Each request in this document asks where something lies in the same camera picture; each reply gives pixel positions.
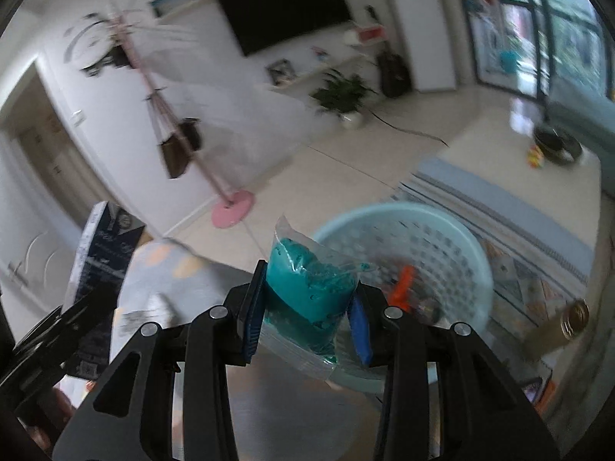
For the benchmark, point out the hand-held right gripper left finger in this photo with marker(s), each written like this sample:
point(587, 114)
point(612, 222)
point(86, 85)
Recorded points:
point(252, 321)

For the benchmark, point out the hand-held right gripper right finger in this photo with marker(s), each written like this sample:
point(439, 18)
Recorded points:
point(360, 336)

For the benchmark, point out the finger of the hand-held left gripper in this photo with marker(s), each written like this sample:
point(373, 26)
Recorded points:
point(57, 333)

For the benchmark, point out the teal clay bag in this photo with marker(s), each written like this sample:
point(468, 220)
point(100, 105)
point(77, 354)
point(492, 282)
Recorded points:
point(307, 288)

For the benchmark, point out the white milk carton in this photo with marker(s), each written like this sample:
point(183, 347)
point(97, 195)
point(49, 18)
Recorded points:
point(101, 259)

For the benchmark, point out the light blue plastic basket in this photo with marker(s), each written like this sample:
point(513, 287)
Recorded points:
point(432, 235)

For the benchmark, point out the white door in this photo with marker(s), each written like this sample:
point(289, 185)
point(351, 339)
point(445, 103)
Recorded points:
point(38, 259)

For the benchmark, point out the pink coat rack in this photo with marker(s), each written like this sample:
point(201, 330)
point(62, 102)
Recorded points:
point(231, 209)

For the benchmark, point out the patterned rug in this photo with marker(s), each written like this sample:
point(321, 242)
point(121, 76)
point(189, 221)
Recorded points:
point(523, 273)

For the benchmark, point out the smartphone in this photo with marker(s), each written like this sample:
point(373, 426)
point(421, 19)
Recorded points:
point(533, 390)

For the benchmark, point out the brown handbag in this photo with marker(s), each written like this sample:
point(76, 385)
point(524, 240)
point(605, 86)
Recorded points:
point(174, 156)

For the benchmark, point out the brown glass bottle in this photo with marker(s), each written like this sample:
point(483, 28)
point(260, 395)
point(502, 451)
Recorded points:
point(557, 329)

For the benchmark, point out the black handbag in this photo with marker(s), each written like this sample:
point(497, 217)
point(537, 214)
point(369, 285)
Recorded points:
point(190, 134)

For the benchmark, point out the glossy coffee table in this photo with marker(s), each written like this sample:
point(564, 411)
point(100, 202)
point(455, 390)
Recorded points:
point(528, 201)

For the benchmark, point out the green potted plant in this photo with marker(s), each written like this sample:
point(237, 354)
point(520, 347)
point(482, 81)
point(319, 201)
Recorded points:
point(343, 93)

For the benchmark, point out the colourful puzzle cube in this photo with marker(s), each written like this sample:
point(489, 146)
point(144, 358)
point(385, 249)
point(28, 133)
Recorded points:
point(534, 157)

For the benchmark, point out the black guitar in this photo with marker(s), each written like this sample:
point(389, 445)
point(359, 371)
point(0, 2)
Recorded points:
point(395, 74)

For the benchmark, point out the black bowl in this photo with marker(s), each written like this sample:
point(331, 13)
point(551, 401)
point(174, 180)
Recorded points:
point(557, 144)

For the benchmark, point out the tall white appliance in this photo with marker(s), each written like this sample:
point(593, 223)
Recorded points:
point(423, 33)

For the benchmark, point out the grey sofa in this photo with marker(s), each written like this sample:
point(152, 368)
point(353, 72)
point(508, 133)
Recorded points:
point(591, 125)

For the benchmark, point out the blue bucket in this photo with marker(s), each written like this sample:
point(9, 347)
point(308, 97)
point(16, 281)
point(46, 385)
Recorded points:
point(510, 61)

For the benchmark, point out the sliding glass door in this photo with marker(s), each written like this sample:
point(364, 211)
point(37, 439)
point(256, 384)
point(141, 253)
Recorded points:
point(552, 19)

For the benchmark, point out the white light switch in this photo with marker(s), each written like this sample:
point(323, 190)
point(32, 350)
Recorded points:
point(78, 117)

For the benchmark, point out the butterfly picture frame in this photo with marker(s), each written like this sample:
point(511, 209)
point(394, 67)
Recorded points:
point(281, 73)

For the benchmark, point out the white wall shelf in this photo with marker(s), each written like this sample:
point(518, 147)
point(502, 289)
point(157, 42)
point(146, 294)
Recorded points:
point(326, 69)

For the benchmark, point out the round wall clock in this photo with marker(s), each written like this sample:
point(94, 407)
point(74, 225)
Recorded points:
point(91, 43)

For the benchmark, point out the black wall television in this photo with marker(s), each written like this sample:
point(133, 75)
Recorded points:
point(283, 5)

